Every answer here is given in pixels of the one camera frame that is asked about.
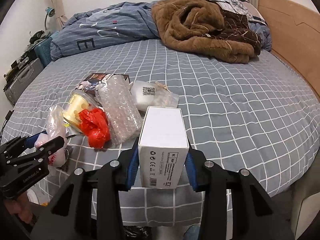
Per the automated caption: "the teal desk lamp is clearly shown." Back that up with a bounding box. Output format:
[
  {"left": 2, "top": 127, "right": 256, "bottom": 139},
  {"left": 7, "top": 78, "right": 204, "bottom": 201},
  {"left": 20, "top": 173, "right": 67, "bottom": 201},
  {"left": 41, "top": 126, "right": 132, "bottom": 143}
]
[{"left": 44, "top": 7, "right": 55, "bottom": 30}]

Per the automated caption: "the bubble wrap piece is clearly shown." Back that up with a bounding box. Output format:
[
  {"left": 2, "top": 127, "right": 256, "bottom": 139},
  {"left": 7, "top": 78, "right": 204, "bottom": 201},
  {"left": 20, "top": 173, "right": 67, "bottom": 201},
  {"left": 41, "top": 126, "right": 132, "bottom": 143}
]
[{"left": 96, "top": 74, "right": 143, "bottom": 145}]

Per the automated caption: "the teal plastic crate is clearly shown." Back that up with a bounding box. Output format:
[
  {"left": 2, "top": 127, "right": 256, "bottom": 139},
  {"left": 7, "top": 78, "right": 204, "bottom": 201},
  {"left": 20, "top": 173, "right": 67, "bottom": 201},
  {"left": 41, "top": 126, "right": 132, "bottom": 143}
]
[{"left": 34, "top": 37, "right": 52, "bottom": 67}]

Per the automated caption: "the patterned pillow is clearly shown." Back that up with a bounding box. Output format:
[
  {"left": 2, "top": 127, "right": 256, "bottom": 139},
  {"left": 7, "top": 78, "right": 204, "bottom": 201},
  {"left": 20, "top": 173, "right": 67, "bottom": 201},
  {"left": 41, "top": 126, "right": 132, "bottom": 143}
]
[{"left": 210, "top": 0, "right": 272, "bottom": 52}]

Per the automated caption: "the person's left hand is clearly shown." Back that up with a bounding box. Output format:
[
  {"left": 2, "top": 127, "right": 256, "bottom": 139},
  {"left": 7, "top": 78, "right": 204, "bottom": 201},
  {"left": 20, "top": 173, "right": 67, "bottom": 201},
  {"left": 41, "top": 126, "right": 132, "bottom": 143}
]
[{"left": 4, "top": 192, "right": 33, "bottom": 224}]

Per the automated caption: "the wooden headboard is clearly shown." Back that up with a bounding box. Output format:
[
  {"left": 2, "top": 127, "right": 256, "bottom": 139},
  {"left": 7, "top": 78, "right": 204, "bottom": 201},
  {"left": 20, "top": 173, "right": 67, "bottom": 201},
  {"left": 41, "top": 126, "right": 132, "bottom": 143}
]
[{"left": 258, "top": 0, "right": 319, "bottom": 94}]

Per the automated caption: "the white cardboard box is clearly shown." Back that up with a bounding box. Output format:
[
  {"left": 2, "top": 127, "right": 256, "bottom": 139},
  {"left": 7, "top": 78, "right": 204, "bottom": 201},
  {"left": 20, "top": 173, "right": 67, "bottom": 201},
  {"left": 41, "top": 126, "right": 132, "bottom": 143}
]
[{"left": 138, "top": 106, "right": 189, "bottom": 189}]

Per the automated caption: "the grey suitcase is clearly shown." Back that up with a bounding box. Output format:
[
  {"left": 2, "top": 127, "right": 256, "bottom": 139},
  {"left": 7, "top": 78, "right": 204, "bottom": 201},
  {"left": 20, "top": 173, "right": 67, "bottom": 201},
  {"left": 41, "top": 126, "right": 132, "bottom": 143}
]
[{"left": 4, "top": 58, "right": 43, "bottom": 106}]

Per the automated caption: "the red plastic bag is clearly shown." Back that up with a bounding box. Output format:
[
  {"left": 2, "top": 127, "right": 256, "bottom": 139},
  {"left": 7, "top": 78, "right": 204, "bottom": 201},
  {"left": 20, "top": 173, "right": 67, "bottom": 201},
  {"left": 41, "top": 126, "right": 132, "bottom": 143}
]
[{"left": 79, "top": 108, "right": 111, "bottom": 148}]

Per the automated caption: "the left side curtain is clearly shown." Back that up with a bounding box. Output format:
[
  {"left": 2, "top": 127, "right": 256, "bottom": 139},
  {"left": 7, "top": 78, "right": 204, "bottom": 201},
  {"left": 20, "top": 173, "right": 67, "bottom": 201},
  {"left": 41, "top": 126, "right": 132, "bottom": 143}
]
[{"left": 44, "top": 0, "right": 69, "bottom": 28}]

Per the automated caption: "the white plastic bag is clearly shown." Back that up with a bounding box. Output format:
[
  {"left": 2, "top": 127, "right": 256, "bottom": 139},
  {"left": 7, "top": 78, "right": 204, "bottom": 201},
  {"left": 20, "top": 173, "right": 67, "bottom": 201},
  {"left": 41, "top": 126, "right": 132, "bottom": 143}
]
[{"left": 34, "top": 105, "right": 67, "bottom": 167}]

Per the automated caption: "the brown fleece blanket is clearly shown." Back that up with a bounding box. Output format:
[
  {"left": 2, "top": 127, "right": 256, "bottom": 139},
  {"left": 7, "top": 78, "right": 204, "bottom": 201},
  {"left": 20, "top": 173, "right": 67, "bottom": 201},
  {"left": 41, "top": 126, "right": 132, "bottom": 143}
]
[{"left": 151, "top": 0, "right": 261, "bottom": 63}]

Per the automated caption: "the blue striped duvet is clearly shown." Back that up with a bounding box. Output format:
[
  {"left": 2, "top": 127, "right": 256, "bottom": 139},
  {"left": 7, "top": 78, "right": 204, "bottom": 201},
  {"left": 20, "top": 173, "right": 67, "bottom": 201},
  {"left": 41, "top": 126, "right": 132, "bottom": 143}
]
[{"left": 50, "top": 2, "right": 160, "bottom": 61}]

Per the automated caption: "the dark printed carton box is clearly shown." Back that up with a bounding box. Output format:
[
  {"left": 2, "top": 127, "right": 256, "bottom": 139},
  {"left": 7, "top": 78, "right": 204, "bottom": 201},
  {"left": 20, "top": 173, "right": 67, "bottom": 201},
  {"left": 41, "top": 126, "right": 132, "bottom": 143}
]
[{"left": 73, "top": 73, "right": 131, "bottom": 98}]

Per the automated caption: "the white QR code pouch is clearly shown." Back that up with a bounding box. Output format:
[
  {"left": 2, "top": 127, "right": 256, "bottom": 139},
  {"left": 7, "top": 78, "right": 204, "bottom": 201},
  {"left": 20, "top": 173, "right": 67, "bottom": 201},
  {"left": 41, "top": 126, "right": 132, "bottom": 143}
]
[{"left": 130, "top": 80, "right": 179, "bottom": 112}]

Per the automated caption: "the yellow paper cup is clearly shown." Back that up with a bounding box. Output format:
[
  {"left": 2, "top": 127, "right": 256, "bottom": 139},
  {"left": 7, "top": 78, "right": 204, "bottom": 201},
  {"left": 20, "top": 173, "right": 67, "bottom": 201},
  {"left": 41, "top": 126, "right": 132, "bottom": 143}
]
[{"left": 63, "top": 89, "right": 98, "bottom": 132}]

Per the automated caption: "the grey checked bed sheet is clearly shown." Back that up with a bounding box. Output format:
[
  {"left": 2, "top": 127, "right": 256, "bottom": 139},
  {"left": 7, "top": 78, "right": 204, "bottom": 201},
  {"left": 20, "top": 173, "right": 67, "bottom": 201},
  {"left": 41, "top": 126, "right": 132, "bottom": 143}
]
[{"left": 1, "top": 38, "right": 320, "bottom": 228}]

